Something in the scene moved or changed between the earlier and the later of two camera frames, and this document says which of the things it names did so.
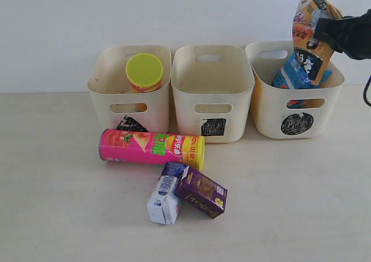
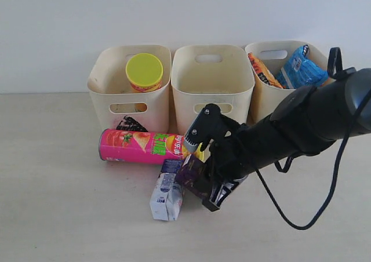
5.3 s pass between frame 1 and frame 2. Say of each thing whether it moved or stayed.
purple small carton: moved
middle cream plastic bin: stayed
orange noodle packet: moved
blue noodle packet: stayed
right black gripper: moved
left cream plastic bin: stayed
